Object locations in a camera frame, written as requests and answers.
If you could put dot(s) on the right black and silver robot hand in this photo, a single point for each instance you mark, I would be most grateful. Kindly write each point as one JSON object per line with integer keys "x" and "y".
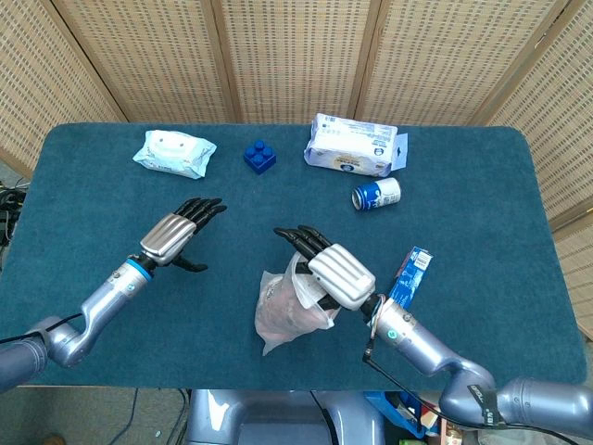
{"x": 340, "y": 273}

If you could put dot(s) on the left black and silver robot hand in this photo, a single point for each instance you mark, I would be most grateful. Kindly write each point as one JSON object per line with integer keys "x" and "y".
{"x": 169, "y": 236}

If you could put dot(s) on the pink floral clothes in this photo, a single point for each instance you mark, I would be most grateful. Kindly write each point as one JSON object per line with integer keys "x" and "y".
{"x": 282, "y": 310}

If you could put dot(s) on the white translucent plastic zip bag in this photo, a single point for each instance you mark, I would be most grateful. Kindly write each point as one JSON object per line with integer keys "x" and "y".
{"x": 278, "y": 334}

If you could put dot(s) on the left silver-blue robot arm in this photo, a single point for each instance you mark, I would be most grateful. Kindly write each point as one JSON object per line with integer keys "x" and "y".
{"x": 102, "y": 306}

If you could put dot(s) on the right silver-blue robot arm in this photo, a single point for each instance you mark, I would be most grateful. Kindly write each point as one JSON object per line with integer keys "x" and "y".
{"x": 431, "y": 343}

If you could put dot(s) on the teal carpet table cover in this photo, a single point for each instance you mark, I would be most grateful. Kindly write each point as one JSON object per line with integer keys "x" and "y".
{"x": 185, "y": 301}

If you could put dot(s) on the long blue cardboard box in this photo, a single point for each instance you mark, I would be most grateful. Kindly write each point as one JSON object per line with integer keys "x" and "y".
{"x": 410, "y": 278}

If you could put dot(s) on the light blue wet wipes pack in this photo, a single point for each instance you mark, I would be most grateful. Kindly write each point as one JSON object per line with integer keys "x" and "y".
{"x": 176, "y": 155}

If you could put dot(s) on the blue and white drink can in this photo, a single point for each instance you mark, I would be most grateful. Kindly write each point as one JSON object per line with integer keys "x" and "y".
{"x": 377, "y": 194}

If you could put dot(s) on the blue toy building block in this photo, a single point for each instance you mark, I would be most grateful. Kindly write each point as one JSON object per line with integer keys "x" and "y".
{"x": 259, "y": 157}

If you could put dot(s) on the white and blue milk carton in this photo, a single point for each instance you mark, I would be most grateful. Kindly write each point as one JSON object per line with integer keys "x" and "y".
{"x": 347, "y": 148}

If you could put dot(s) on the blue storage bin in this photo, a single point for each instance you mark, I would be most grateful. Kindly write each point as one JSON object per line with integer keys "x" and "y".
{"x": 398, "y": 412}

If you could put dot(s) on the silver-blue robot torso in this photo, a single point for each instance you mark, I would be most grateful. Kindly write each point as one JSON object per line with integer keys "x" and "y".
{"x": 278, "y": 419}

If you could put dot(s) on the woven rattan folding screen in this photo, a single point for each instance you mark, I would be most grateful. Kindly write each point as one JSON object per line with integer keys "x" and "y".
{"x": 296, "y": 55}

